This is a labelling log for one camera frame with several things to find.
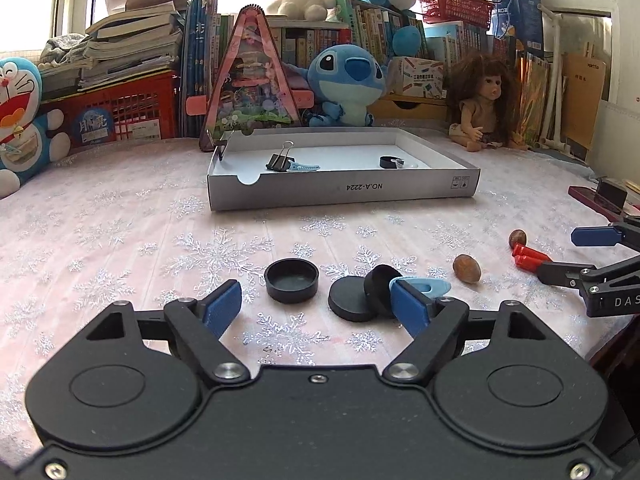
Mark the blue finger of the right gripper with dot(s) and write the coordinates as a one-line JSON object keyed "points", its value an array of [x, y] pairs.
{"points": [[597, 236], [568, 275]]}

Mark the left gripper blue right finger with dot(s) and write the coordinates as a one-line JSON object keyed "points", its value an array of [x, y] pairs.
{"points": [[435, 326]]}

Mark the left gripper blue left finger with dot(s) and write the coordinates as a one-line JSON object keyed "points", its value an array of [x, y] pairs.
{"points": [[196, 327]]}

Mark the blue bear hair clip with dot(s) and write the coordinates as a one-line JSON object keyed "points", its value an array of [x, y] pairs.
{"points": [[428, 287]]}

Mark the red crayon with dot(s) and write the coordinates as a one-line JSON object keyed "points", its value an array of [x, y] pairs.
{"points": [[529, 263], [520, 250]]}

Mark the brown walnut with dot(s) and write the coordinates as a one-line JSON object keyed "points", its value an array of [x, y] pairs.
{"points": [[467, 269], [517, 237]]}

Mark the black round cup lid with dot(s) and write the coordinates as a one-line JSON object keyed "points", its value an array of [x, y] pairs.
{"points": [[291, 280]]}

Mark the clear plastic dome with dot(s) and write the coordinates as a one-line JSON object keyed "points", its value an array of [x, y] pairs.
{"points": [[407, 163]]}

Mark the black round cap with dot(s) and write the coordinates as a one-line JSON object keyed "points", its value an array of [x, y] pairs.
{"points": [[391, 162], [376, 287]]}

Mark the black binder clip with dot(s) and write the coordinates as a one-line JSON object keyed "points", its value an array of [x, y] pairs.
{"points": [[219, 141], [281, 161]]}

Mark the dark red phone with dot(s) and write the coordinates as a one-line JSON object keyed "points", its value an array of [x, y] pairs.
{"points": [[607, 198]]}

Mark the white pipe rack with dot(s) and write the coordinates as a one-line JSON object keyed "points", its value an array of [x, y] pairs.
{"points": [[551, 129]]}

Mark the pink snowflake tablecloth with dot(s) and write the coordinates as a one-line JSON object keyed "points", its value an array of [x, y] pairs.
{"points": [[132, 221]]}

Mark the white cardboard tray box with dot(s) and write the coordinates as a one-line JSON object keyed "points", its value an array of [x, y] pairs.
{"points": [[349, 171]]}

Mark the brown haired baby doll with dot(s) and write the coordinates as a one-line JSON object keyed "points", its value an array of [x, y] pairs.
{"points": [[483, 104]]}

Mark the black binder clip on tray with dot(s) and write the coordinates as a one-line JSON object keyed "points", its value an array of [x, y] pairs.
{"points": [[219, 141]]}

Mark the wooden drawer box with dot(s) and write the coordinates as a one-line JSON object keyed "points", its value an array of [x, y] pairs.
{"points": [[393, 106]]}

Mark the white pencil print box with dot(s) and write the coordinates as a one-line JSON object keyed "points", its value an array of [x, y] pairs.
{"points": [[415, 77]]}

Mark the red plastic crate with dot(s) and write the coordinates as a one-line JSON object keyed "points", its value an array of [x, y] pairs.
{"points": [[144, 108]]}

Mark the Stitch blue plush toy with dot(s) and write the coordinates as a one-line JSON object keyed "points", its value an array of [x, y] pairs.
{"points": [[346, 80]]}

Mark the pink triangular miniature house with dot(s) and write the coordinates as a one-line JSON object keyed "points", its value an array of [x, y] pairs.
{"points": [[246, 85]]}

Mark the Doraemon plush toy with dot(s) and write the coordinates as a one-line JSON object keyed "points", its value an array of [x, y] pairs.
{"points": [[29, 141]]}

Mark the red plastic basket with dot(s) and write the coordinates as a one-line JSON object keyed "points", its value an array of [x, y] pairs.
{"points": [[473, 12]]}

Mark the row of shelf books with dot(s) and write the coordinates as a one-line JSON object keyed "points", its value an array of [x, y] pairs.
{"points": [[515, 29]]}

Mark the stack of books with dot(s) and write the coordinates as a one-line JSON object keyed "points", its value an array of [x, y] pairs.
{"points": [[136, 37]]}

